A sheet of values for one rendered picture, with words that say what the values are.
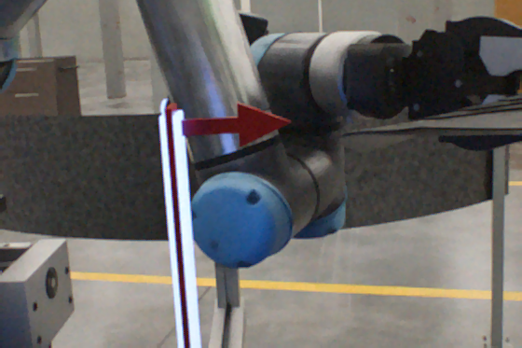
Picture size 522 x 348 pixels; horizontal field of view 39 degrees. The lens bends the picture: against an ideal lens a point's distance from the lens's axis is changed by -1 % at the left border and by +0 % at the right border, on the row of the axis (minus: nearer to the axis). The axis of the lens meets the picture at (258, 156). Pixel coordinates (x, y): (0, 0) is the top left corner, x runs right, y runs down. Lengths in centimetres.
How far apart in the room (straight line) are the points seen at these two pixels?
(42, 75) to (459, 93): 668
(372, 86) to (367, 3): 596
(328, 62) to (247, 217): 16
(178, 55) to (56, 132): 183
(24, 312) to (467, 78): 48
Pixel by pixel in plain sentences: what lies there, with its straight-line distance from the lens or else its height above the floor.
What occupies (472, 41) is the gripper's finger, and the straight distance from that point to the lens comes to 54.
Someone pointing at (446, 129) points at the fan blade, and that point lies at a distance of 30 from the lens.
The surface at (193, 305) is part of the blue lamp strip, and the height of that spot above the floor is 108.
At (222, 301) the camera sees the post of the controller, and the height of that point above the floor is 87.
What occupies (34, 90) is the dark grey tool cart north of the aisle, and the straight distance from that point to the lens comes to 719.
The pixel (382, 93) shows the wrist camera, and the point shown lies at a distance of 50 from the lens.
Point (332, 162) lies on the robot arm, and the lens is 69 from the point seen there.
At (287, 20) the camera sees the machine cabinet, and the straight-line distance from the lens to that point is 657.
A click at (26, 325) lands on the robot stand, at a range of 78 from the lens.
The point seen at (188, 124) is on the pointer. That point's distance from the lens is 39.
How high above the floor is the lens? 124
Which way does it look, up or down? 11 degrees down
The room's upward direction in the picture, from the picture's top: 3 degrees counter-clockwise
